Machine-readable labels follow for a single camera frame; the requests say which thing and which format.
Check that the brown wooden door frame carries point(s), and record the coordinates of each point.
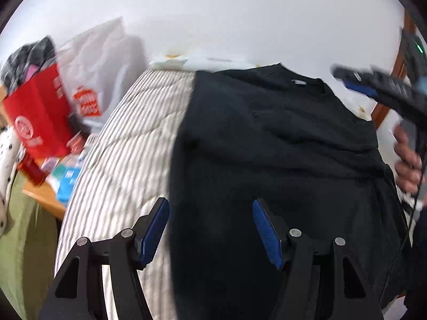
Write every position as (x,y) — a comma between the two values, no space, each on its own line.
(380,111)

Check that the black long-sleeve sweatshirt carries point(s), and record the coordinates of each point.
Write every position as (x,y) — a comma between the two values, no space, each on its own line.
(272,134)

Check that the grey plaid cloth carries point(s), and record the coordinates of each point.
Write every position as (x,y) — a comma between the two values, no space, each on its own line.
(27,61)

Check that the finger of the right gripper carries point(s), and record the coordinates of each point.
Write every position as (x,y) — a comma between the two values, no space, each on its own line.
(347,74)
(362,89)

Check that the wooden bedside table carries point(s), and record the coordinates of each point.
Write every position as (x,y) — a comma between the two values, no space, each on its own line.
(45,194)

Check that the grey striped quilted mattress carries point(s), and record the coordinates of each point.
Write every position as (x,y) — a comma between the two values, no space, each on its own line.
(127,165)

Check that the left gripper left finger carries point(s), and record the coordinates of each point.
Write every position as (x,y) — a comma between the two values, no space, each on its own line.
(77,290)

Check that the blue small box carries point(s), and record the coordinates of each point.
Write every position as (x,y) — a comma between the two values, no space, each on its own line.
(66,184)

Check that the person's right hand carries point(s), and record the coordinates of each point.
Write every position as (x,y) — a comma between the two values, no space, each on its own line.
(408,167)

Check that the pink small cup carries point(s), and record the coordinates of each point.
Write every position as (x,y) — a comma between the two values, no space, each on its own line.
(76,143)

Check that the white patterned rolled mat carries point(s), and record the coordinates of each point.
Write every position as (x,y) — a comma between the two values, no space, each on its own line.
(195,63)

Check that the green bed sheet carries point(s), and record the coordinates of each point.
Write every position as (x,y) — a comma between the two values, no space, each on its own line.
(28,252)

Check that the red soda can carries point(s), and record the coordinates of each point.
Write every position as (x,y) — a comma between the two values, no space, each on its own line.
(28,166)

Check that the red paper shopping bag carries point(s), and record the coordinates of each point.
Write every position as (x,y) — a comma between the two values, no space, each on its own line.
(39,111)

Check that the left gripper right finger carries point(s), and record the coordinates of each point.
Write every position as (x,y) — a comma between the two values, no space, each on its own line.
(318,280)

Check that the white Miniso plastic bag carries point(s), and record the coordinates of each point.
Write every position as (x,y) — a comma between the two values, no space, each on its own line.
(97,68)

